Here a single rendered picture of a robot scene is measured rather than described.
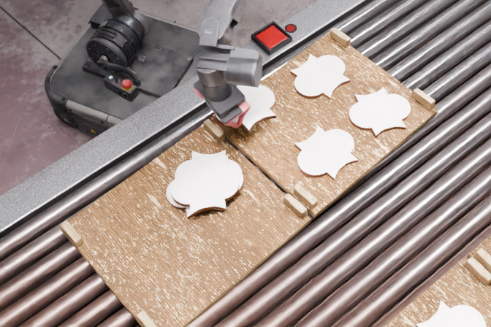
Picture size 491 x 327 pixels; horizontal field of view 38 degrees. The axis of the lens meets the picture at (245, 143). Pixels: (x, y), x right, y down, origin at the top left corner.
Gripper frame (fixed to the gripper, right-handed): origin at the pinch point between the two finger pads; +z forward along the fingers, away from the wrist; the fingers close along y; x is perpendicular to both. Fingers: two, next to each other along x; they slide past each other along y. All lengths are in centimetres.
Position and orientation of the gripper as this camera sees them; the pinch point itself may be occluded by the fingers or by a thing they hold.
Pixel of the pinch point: (227, 113)
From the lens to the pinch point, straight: 153.2
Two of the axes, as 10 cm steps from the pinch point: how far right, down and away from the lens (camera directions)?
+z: 1.7, 4.8, 8.6
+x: -7.9, 5.9, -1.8
